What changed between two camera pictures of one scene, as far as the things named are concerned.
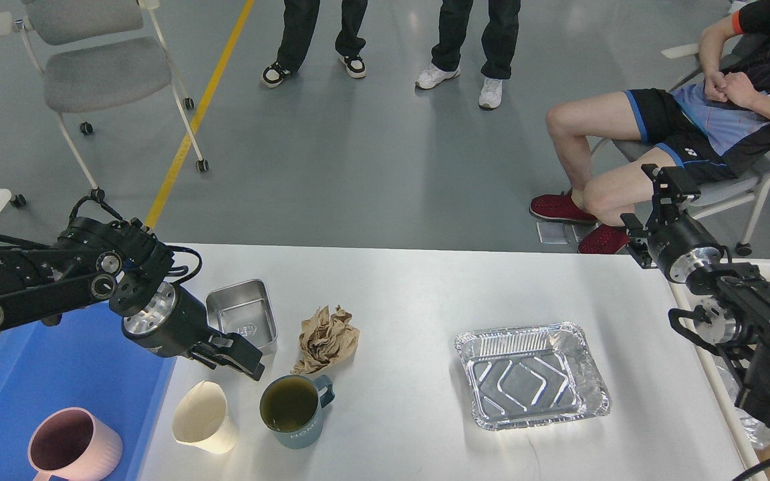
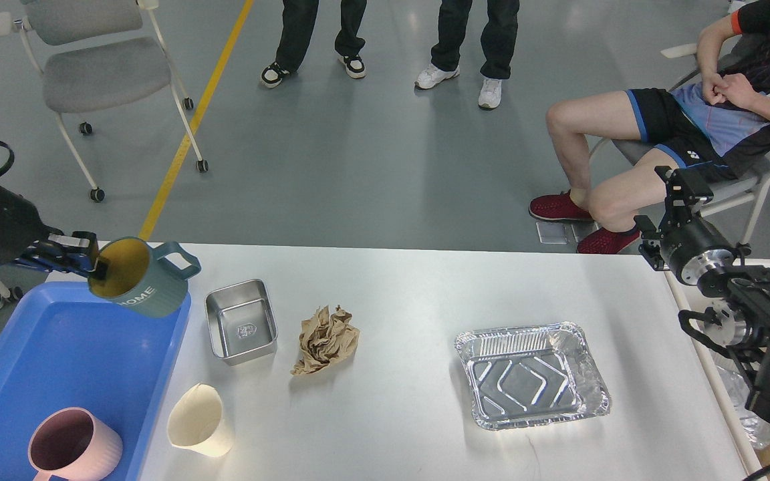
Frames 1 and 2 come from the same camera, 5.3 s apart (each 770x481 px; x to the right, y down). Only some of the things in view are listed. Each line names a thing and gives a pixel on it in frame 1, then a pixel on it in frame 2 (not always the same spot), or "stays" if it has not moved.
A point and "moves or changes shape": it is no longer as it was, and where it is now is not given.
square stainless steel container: x=244 y=308 stays
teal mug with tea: x=291 y=405 moves or changes shape
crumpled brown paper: x=325 y=339 stays
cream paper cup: x=199 y=418 stays
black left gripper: x=169 y=321 -> x=12 y=226
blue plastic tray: x=84 y=359 stays
